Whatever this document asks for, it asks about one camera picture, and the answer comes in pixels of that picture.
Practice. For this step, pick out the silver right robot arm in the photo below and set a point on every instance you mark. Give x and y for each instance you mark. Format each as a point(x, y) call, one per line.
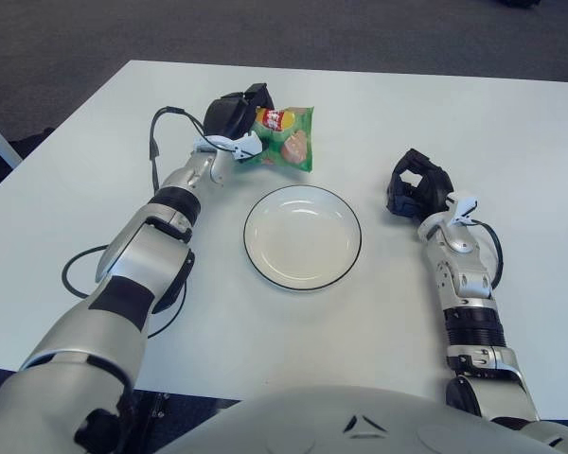
point(464, 267)

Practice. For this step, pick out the green chips snack bag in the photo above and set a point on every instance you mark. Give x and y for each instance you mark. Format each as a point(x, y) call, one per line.
point(293, 142)

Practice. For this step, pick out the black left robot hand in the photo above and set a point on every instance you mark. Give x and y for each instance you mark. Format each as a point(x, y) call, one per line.
point(225, 116)

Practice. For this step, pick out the grey robot torso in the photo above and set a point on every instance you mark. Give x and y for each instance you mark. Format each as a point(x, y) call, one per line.
point(322, 421)

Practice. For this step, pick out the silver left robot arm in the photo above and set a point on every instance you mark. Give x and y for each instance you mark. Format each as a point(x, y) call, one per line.
point(137, 250)

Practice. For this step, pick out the white plate with black rim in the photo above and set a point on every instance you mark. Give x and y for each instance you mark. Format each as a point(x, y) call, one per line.
point(303, 239)

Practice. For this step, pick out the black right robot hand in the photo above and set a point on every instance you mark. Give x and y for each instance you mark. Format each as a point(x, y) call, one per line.
point(435, 189)

